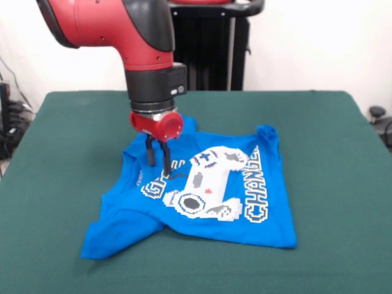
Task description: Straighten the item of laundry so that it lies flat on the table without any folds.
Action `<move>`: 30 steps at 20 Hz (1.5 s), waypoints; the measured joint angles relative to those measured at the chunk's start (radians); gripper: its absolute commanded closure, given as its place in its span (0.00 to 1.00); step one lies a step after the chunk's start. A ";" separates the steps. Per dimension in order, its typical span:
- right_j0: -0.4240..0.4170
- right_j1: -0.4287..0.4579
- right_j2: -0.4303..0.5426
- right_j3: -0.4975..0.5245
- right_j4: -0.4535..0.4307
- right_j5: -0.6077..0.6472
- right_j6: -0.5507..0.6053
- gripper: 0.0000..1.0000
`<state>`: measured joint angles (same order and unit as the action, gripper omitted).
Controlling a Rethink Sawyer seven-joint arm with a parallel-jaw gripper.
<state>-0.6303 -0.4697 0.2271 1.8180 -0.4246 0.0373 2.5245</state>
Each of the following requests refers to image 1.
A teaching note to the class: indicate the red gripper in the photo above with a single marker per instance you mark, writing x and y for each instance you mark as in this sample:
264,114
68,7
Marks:
153,125

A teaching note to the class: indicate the black electronics box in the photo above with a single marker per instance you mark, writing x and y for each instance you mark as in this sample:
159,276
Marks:
4,104

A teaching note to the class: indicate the blue t-shirt with white print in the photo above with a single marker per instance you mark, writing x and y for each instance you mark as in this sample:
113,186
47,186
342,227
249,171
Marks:
260,214

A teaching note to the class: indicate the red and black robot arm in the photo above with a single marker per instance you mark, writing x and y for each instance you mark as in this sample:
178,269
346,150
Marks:
122,36

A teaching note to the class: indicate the dark green table cloth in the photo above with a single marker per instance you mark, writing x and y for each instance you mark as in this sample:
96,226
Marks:
61,269

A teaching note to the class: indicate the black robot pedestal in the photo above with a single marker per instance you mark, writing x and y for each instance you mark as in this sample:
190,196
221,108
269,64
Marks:
214,55

